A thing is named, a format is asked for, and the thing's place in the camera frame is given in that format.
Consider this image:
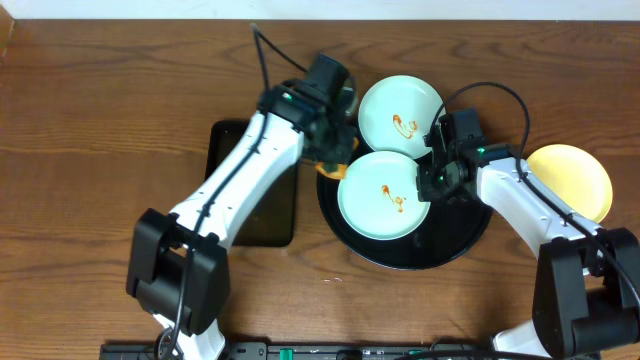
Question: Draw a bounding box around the orange green scrub sponge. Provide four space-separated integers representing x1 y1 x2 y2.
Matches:
314 137 359 180

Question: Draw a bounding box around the black rectangular tray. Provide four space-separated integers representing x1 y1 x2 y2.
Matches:
205 119 298 247

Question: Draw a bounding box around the yellow plate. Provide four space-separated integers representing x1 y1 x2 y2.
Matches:
527 144 613 223

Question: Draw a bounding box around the black round tray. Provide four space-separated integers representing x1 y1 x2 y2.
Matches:
316 144 492 270

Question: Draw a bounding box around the light blue plate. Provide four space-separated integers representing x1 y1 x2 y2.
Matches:
358 75 443 159
337 151 430 241

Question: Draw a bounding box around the light blue plate top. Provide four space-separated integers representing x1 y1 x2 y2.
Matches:
358 75 443 159

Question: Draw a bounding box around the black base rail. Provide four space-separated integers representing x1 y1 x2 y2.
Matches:
99 342 486 360

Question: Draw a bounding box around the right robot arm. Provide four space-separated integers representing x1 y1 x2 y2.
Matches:
417 131 639 359

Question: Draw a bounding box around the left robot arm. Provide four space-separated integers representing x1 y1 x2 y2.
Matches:
126 85 357 359

